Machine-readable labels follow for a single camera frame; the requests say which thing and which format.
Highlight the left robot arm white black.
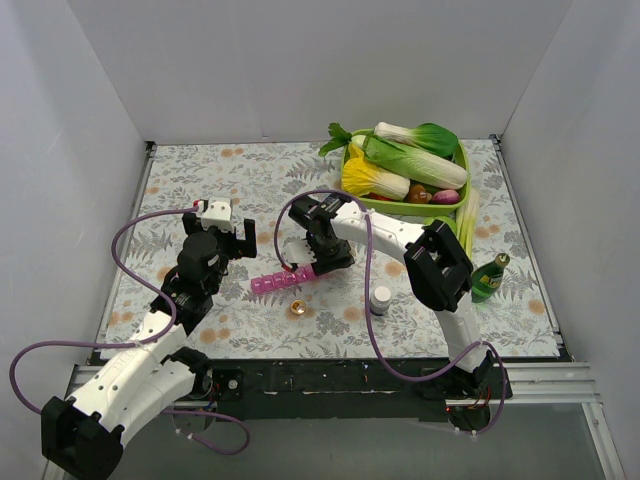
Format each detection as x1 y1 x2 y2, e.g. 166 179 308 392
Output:
40 213 257 479

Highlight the floral table mat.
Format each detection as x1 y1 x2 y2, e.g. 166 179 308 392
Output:
101 140 559 359

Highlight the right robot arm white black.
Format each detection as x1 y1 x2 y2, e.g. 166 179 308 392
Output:
280 190 505 398

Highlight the leafy green herb toy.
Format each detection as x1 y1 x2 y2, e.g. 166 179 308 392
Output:
318 122 352 157

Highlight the purple onion toy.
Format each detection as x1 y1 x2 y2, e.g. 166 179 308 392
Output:
431 189 460 205

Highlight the white bottle blue label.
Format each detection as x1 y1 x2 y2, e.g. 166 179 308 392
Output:
369 285 393 316

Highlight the yellow napa cabbage toy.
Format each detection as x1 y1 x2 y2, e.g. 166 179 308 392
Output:
341 158 410 201

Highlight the gold bottle cap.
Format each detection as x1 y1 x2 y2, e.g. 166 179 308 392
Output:
290 299 306 316

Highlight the brown mushroom toy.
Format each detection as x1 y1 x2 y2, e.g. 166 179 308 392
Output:
404 184 432 205

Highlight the green napa cabbage toy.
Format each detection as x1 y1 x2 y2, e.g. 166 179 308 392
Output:
361 134 468 190

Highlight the black front table rail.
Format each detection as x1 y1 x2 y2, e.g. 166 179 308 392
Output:
209 358 512 422

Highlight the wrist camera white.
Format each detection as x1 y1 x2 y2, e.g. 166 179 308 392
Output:
196 197 232 233
281 239 316 267

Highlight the round green cabbage toy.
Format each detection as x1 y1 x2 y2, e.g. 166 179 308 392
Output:
424 216 457 233

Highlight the green plastic tray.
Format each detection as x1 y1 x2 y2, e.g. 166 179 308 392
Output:
361 141 471 217

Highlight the bok choy toy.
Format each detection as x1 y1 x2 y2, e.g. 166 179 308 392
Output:
374 122 459 157

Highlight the pink weekly pill organizer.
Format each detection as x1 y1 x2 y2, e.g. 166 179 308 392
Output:
250 265 316 295

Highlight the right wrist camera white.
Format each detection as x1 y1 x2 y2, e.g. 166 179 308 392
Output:
281 239 316 267

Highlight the green glass bottle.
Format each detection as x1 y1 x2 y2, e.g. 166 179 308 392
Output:
471 253 511 303

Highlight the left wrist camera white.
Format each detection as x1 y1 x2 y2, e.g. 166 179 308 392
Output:
196 197 232 233

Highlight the celery stalk toy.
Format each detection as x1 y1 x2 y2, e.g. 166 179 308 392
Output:
456 188 480 258

